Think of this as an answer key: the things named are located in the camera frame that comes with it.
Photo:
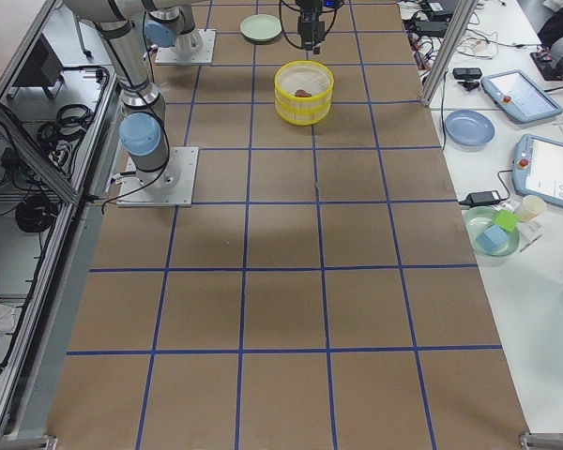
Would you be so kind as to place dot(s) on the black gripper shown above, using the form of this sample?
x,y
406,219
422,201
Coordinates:
x,y
308,27

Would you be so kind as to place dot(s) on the brown steamed bun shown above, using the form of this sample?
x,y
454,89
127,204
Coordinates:
x,y
301,93

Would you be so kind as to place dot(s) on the light green plate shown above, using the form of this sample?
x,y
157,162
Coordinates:
x,y
260,28

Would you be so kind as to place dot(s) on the black webcam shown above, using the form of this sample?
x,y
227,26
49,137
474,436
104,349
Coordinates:
x,y
467,77

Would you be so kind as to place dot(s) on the blue plate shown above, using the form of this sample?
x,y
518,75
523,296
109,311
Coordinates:
x,y
469,128

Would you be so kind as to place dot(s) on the upper teach pendant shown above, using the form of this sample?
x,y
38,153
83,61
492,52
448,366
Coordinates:
x,y
519,97

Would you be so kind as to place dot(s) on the teach pendant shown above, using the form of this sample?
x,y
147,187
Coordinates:
x,y
519,97
538,168

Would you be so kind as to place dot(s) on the black power adapter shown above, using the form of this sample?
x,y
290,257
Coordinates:
x,y
482,198

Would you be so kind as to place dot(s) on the green plate with blocks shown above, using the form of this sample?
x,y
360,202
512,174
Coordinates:
x,y
477,219

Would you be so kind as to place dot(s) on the green foam block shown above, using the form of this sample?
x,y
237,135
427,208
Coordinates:
x,y
506,220

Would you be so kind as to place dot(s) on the blue foam block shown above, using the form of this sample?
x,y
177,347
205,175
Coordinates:
x,y
492,240

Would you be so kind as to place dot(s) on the lower teach pendant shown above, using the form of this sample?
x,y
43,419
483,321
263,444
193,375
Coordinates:
x,y
538,168

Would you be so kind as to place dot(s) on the beige paper cup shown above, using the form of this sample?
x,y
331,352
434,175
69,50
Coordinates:
x,y
530,207

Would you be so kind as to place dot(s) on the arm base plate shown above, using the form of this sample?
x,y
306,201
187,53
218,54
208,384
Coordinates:
x,y
191,49
174,187

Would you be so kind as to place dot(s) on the aluminium frame post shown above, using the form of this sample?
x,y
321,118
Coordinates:
x,y
457,26

